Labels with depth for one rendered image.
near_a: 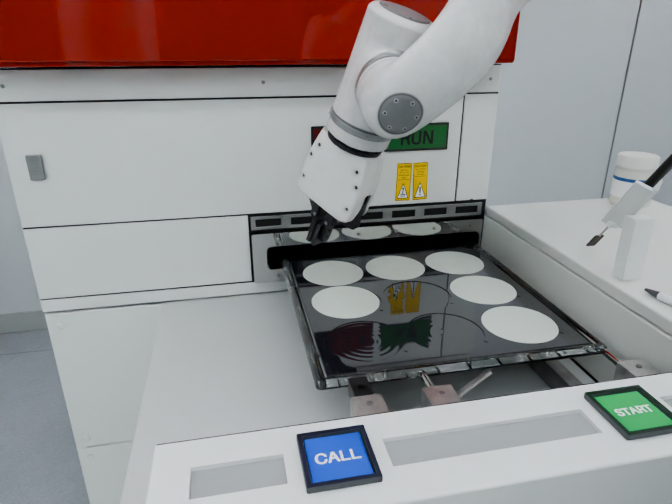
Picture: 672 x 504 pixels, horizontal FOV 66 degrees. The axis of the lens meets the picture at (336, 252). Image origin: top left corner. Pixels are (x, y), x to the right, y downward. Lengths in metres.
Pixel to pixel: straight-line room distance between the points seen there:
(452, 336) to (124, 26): 0.62
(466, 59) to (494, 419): 0.34
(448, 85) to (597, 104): 2.47
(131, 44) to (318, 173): 0.33
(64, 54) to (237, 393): 0.52
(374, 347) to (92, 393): 0.62
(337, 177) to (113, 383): 0.62
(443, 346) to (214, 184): 0.47
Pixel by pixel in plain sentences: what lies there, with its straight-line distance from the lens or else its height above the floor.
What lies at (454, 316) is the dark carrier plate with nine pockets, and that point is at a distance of 0.75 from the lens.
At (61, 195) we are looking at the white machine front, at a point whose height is 1.03.
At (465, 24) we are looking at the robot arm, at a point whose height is 1.27.
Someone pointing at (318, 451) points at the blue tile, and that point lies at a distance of 0.43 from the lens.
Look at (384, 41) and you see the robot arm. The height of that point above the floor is 1.26.
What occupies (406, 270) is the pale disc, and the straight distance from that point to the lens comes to 0.88.
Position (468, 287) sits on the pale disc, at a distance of 0.84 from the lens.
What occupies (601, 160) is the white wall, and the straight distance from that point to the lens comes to 3.10.
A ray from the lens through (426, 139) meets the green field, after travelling 0.96.
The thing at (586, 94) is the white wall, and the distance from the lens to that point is 2.96.
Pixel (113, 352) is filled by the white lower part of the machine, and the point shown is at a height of 0.73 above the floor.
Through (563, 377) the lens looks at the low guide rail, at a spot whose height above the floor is 0.85.
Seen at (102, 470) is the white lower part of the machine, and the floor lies 0.46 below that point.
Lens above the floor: 1.26
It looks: 22 degrees down
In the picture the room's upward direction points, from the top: straight up
